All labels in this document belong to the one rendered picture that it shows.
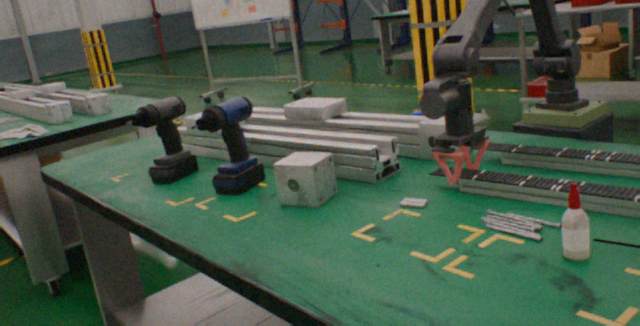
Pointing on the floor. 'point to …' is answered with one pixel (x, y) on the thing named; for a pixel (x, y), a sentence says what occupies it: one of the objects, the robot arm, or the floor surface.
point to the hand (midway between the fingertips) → (463, 174)
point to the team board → (241, 8)
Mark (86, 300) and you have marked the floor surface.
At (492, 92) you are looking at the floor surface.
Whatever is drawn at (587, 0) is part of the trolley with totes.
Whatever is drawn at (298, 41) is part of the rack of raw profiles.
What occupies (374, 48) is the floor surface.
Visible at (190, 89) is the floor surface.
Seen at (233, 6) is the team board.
